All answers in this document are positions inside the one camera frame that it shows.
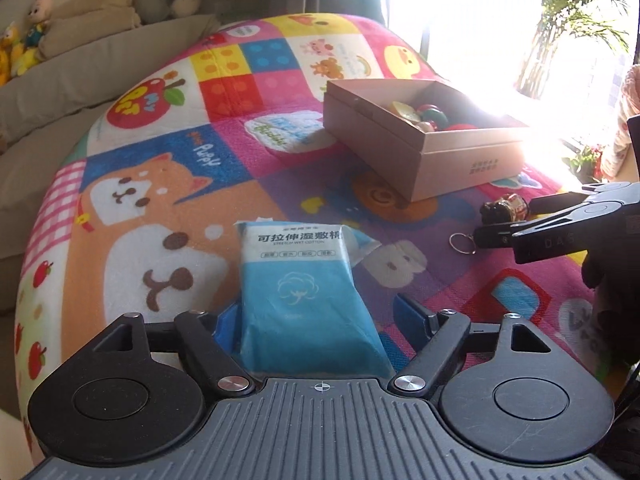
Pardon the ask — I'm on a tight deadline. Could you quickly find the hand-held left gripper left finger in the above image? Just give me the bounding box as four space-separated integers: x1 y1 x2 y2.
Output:
102 300 255 397

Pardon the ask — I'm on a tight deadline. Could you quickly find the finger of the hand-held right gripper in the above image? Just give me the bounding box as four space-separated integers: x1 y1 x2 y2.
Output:
527 180 640 218
472 201 640 266

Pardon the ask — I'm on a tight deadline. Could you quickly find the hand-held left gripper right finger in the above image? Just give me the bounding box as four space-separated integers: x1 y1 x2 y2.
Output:
390 294 551 397

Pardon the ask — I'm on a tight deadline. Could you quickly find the small dark bottle keychain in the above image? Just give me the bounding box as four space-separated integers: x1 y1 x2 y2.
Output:
448 195 531 254

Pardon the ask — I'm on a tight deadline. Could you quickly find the blue wet cotton pack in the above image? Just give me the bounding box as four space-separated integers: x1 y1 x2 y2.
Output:
234 220 396 380

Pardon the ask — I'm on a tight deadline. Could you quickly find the pink cardboard box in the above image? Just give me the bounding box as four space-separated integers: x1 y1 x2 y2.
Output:
322 78 531 203

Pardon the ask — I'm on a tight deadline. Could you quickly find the person's right hand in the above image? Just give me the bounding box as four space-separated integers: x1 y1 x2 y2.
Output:
582 245 640 318

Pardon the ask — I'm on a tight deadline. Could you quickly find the pink patterned cloth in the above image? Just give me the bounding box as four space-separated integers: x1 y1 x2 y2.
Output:
600 62 640 182

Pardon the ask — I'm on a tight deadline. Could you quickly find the small potted plant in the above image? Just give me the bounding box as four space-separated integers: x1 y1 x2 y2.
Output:
565 142 608 182

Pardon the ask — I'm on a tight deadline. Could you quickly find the green palm plant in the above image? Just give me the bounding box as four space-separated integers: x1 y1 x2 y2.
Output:
515 0 640 100

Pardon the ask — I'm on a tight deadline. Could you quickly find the multicolour ball toy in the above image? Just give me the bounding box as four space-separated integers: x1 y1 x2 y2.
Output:
415 104 452 132

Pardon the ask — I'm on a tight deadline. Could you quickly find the colourful printed play mat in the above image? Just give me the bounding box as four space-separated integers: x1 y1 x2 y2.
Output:
12 12 640 461

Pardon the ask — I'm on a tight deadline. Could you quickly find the beige sofa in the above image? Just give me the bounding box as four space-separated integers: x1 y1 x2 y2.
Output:
0 12 221 311

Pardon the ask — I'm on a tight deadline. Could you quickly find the beige pillow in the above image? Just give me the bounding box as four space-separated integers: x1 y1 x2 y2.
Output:
37 0 143 58

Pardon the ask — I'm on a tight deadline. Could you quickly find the yellow bird plush toy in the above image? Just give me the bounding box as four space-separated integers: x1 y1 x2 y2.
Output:
0 22 26 86

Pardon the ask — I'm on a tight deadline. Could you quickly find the red-haired doll plush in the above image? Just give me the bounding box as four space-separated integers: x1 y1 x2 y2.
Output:
25 0 57 43

